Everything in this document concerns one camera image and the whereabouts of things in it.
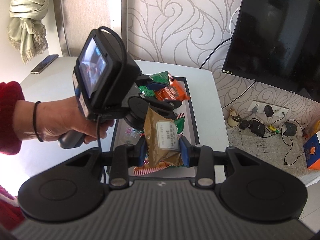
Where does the person's left hand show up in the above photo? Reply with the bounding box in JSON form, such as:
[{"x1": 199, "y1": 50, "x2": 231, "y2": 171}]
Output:
[{"x1": 12, "y1": 97, "x2": 114, "y2": 144}]

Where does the white wall power outlet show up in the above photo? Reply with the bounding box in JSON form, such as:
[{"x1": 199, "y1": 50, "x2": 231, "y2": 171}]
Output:
[{"x1": 247, "y1": 100, "x2": 289, "y2": 118}]

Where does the black camera cable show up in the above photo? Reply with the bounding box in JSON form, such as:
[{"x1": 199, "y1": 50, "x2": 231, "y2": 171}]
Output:
[{"x1": 95, "y1": 25, "x2": 127, "y2": 181}]

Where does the green shrimp chips bag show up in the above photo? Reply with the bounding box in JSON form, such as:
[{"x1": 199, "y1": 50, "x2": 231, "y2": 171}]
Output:
[{"x1": 133, "y1": 109, "x2": 185, "y2": 176}]

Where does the green fringed curtain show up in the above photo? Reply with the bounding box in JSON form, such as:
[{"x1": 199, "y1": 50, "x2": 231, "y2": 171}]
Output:
[{"x1": 8, "y1": 0, "x2": 49, "y2": 64}]

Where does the green pea snack bag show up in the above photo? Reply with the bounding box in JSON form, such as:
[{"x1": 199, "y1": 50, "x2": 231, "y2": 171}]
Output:
[{"x1": 136, "y1": 71, "x2": 173, "y2": 97}]

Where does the orange red snack packet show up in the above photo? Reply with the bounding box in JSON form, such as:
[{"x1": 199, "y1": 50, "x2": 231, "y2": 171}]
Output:
[{"x1": 154, "y1": 80, "x2": 190, "y2": 101}]

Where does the black wall television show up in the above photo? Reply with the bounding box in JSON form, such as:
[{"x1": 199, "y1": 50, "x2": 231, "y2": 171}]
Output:
[{"x1": 222, "y1": 0, "x2": 319, "y2": 102}]

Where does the brown labelled snack packet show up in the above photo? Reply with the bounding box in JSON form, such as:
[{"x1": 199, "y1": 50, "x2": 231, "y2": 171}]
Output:
[{"x1": 144, "y1": 107, "x2": 183, "y2": 167}]

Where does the black hair tie wristband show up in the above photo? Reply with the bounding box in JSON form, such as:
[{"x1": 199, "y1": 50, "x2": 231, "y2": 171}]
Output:
[{"x1": 33, "y1": 101, "x2": 44, "y2": 142}]

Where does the orange blue cardboard box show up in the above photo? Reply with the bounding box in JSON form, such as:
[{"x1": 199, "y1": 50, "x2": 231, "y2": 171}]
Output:
[{"x1": 303, "y1": 132, "x2": 320, "y2": 170}]

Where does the black set-top box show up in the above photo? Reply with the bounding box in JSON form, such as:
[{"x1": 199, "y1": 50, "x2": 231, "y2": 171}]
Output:
[{"x1": 250, "y1": 120, "x2": 265, "y2": 138}]

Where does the pink cartoon candy packet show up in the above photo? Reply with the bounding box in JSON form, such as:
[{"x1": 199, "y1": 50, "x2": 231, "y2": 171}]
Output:
[{"x1": 122, "y1": 126, "x2": 140, "y2": 145}]

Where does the gold smartphone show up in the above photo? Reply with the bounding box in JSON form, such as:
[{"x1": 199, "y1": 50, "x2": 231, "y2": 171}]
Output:
[{"x1": 30, "y1": 54, "x2": 59, "y2": 74}]

